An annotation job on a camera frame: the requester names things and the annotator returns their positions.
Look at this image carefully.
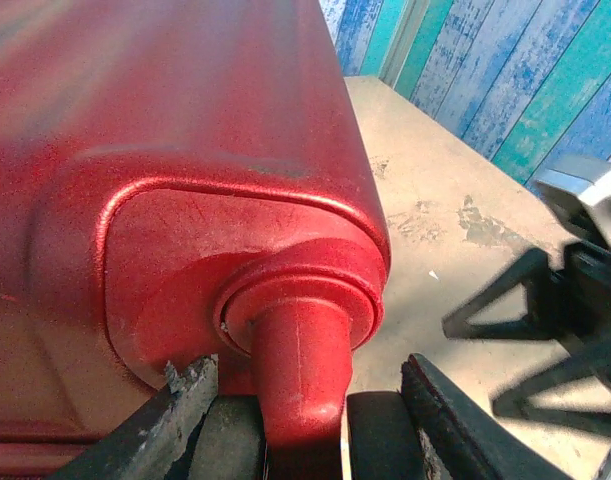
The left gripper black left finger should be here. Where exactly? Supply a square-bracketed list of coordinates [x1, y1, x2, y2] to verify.
[49, 353, 221, 480]

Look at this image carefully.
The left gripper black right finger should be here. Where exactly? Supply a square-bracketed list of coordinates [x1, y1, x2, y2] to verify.
[401, 352, 575, 480]

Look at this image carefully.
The red hard-shell suitcase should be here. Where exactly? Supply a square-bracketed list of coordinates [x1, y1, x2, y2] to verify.
[0, 0, 421, 480]

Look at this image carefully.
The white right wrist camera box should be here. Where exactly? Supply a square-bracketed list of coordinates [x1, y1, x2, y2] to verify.
[532, 154, 611, 251]

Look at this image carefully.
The aluminium frame post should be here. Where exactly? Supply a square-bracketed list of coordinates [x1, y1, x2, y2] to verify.
[377, 0, 434, 89]

